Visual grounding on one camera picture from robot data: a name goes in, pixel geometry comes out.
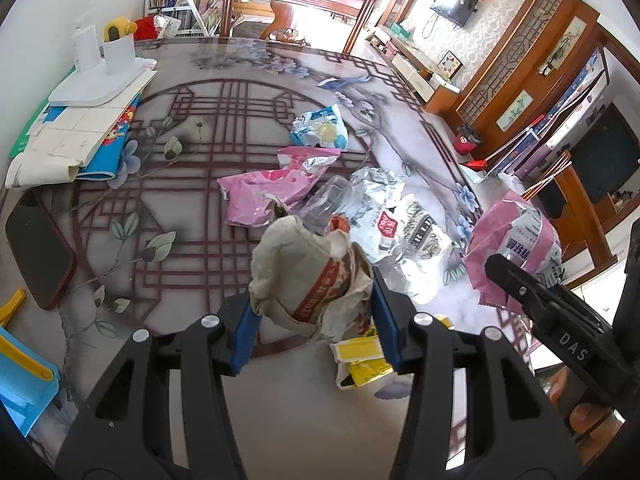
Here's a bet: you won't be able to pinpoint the white plastic stand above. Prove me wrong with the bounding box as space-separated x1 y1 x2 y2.
47 25 158 108

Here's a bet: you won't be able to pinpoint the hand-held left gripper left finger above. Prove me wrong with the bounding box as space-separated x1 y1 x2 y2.
52 292 262 480

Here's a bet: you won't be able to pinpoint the white bead cord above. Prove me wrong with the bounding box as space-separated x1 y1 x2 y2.
522 162 573 196

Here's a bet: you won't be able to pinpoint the person's right hand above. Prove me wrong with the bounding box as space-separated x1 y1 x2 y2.
547 366 623 436

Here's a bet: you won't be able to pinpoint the white folded paper sheets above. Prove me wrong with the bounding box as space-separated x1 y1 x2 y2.
5 72 151 191

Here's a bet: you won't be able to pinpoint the red floor pot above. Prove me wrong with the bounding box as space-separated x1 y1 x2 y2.
452 125 482 157

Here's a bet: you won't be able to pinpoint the wall-mounted television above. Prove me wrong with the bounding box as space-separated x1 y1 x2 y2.
430 0 474 27

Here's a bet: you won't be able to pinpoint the yellow plastic wrapper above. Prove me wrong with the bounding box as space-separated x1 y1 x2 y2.
331 314 453 391

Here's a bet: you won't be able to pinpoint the blue and yellow plastic toy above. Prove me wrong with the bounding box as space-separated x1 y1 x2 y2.
0 287 62 436

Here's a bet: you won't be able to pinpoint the red bag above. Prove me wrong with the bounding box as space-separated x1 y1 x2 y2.
132 16 166 41

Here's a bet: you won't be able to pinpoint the colourful cartoon booklet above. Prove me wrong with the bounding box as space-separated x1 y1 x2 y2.
75 95 141 181

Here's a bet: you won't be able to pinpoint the pink plastic wrapper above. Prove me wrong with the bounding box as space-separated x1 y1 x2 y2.
217 146 342 228

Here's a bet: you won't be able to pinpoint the tall hanging scroll painting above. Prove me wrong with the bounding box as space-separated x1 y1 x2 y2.
537 15 588 76

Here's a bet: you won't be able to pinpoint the long television cabinet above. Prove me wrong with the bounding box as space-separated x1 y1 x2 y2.
367 25 461 113

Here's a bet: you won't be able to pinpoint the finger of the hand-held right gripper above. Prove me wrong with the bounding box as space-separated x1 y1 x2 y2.
483 252 558 323

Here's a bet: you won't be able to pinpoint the blue-white cake wrapper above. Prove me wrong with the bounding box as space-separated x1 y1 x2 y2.
289 104 349 149

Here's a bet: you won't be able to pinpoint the black phone in red case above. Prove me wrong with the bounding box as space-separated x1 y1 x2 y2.
4 187 77 312

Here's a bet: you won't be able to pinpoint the beige paper bag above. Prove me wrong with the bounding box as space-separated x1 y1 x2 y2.
249 214 375 343

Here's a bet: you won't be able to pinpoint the red dustpan with broom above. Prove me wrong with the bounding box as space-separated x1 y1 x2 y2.
460 115 546 171

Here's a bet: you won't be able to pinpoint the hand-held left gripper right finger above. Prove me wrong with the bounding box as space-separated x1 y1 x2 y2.
371 265 583 480

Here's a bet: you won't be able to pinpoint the pink printed snack bag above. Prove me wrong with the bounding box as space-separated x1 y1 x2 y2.
462 190 565 311

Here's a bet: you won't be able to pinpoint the clear plastic wrapper pile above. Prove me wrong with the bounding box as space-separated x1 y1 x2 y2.
299 174 401 256

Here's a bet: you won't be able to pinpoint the small hanging scroll painting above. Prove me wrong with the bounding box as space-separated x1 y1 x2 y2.
495 89 533 131

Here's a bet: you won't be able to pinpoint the carved-back wooden chair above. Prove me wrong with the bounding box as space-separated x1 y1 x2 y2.
520 150 623 291

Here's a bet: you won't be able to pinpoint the framed star pattern picture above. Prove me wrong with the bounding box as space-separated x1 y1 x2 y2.
439 51 466 81

